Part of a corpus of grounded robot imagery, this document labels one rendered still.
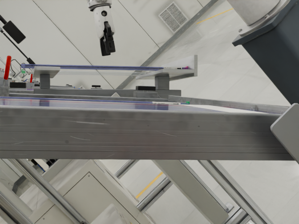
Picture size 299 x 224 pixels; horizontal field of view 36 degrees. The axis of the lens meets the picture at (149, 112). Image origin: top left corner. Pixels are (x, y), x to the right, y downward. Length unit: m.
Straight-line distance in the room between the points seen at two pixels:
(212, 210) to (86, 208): 0.69
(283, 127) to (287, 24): 0.80
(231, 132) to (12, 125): 0.27
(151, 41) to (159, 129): 8.33
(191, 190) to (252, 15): 0.61
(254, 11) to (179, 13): 7.74
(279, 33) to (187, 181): 0.57
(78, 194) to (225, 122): 1.52
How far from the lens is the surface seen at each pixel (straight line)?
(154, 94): 1.26
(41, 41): 8.68
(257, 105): 0.74
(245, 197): 1.41
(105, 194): 2.07
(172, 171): 1.52
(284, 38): 1.34
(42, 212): 2.08
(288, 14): 1.37
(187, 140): 0.58
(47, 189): 2.02
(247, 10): 1.37
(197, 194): 1.57
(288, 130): 0.58
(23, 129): 0.55
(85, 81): 8.66
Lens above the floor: 0.97
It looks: 11 degrees down
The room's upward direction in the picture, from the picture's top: 42 degrees counter-clockwise
